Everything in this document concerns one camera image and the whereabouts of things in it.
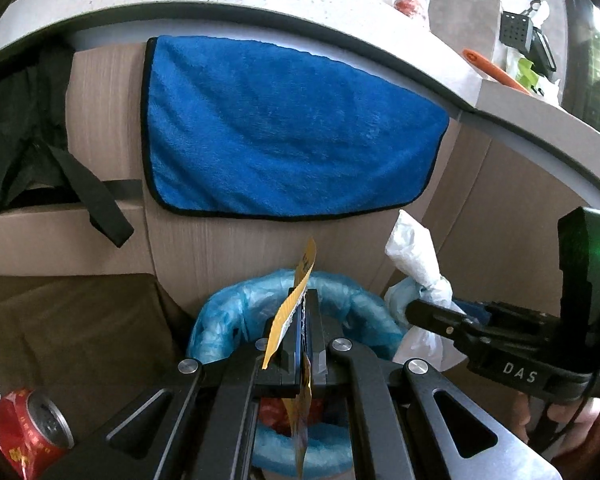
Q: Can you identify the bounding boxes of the orange handled tool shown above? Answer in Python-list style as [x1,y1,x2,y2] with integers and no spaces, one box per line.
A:
[462,48,533,96]

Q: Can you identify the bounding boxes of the yellow packet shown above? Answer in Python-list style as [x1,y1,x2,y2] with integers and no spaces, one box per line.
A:
[262,236,317,478]

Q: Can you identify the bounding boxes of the blue towel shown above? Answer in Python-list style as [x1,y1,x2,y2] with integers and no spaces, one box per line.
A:
[142,35,451,222]

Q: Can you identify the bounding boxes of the green packet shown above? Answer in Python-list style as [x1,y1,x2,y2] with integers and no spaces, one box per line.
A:
[517,57,541,88]

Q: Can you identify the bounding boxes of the red tape roll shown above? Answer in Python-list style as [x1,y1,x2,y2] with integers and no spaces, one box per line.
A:
[257,396,326,436]

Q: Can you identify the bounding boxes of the white tissue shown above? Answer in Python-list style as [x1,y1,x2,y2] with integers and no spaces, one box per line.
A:
[384,209,468,366]

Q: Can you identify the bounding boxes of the bin with blue bag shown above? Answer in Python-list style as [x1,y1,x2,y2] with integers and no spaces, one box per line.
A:
[187,270,416,471]

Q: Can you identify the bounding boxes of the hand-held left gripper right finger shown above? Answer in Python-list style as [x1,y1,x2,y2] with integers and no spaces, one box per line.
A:
[305,289,566,480]

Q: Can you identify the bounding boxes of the black perforated holder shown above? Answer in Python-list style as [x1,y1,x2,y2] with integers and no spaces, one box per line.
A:
[500,10,536,53]

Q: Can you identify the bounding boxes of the orange drink bottle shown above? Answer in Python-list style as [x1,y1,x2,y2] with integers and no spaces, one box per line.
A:
[392,0,431,23]

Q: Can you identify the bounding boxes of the dark gridded panel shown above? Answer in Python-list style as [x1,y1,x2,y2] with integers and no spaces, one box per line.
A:
[565,0,600,136]

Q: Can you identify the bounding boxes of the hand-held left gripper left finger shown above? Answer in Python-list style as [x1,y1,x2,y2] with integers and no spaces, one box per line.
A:
[42,285,306,480]

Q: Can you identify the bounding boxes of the person's right hand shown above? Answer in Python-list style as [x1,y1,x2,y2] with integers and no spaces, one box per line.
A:
[512,390,600,466]

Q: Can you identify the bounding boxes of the crushed red can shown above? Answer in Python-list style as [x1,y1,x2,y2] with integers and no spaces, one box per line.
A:
[0,387,76,478]

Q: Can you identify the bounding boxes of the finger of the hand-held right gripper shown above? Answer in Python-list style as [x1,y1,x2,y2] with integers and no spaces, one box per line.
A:
[404,299,481,356]
[452,299,493,325]

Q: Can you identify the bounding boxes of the black fabric bag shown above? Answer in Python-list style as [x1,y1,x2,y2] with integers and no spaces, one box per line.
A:
[0,45,143,248]

